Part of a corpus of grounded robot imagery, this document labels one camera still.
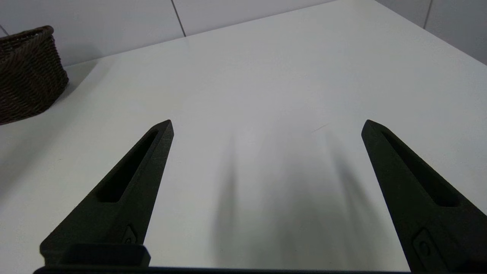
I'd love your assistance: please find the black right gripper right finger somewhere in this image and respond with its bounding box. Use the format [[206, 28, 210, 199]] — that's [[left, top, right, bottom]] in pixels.
[[361, 119, 487, 274]]

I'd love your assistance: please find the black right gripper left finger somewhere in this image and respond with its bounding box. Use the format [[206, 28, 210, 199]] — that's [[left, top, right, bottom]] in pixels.
[[40, 119, 175, 265]]

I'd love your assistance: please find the dark brown wicker basket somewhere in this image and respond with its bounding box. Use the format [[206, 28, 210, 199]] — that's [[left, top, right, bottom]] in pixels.
[[0, 25, 70, 125]]

